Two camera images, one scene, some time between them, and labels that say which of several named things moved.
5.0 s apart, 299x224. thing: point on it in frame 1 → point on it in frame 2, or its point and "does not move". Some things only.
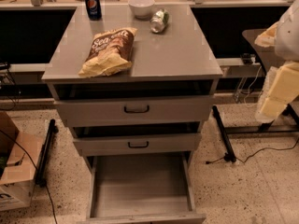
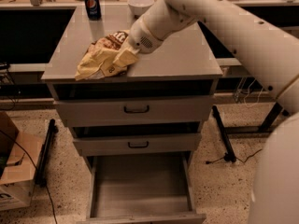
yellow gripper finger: x=284 y=89 → x=126 y=56
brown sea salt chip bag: x=110 y=52 does not move
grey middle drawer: x=135 y=145 does not move
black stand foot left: x=42 y=172 does not move
